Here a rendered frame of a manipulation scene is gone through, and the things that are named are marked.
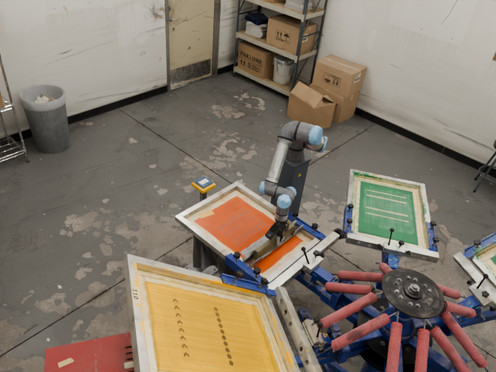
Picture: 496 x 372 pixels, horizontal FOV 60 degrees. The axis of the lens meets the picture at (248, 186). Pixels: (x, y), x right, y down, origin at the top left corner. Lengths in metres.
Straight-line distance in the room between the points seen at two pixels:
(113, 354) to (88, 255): 2.05
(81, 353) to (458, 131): 5.10
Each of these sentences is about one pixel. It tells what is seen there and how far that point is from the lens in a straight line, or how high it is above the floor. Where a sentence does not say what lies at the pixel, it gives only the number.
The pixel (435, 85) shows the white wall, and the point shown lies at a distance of 6.03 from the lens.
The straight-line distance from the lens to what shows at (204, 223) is 2.88.
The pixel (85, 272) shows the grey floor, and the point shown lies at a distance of 3.95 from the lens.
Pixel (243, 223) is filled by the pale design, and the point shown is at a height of 0.95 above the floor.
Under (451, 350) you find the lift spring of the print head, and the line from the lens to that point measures 2.31.
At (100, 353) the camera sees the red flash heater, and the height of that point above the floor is 1.10.
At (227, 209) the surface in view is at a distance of 2.99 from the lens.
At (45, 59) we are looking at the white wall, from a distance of 5.53.
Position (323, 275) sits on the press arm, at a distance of 2.56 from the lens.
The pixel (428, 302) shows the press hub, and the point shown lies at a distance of 2.27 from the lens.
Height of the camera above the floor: 2.91
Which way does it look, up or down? 38 degrees down
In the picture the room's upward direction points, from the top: 6 degrees clockwise
